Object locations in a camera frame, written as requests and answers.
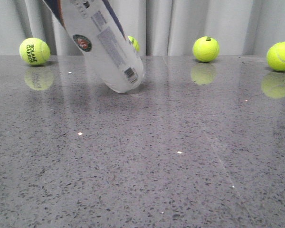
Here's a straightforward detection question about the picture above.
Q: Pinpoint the plain yellow tennis ball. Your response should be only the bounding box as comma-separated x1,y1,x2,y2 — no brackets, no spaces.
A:
266,42,285,71

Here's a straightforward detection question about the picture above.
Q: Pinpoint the white blue tennis ball can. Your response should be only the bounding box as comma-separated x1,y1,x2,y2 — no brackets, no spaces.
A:
44,0,144,93

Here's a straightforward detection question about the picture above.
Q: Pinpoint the Head Team tennis ball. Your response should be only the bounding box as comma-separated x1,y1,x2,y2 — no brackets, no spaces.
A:
128,36,140,52

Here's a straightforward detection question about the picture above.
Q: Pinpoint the Roland Garros tennis ball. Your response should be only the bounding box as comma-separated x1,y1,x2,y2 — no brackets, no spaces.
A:
19,38,50,66

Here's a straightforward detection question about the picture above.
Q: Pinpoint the grey curtain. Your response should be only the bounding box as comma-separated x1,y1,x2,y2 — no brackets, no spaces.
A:
0,0,285,56

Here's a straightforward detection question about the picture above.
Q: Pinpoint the Wilson tennis ball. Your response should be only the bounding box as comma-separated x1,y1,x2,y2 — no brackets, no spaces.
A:
192,36,219,62

